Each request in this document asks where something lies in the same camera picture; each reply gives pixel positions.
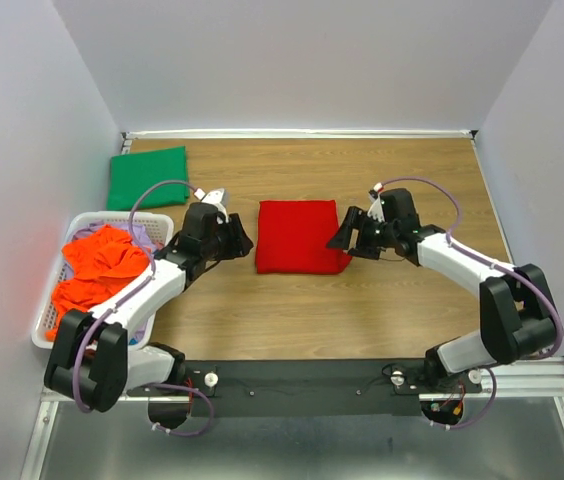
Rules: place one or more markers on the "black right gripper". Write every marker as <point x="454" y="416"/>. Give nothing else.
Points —
<point x="358" y="219"/>

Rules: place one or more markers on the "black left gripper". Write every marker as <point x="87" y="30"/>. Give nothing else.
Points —
<point x="240" y="244"/>

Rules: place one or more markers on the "red t shirt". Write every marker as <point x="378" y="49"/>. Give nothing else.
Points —
<point x="293" y="237"/>

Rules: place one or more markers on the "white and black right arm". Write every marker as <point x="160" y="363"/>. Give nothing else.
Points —
<point x="517" y="316"/>

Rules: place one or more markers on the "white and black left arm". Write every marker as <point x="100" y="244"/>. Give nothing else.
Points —
<point x="91" y="361"/>

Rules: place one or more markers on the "folded green t shirt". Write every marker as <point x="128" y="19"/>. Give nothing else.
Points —
<point x="132" y="174"/>

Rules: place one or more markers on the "orange t shirt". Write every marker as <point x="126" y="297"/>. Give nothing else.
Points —
<point x="97" y="270"/>

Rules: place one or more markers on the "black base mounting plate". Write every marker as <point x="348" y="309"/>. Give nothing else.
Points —
<point x="313" y="388"/>

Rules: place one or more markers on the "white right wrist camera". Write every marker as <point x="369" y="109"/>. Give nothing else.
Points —
<point x="375" y="210"/>

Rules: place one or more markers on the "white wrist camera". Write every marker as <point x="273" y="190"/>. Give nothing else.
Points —
<point x="216" y="197"/>
<point x="375" y="210"/>

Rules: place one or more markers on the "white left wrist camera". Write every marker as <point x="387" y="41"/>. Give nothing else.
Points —
<point x="216" y="197"/>

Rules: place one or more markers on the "aluminium frame rail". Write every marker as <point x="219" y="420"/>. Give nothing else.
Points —
<point x="512" y="429"/>

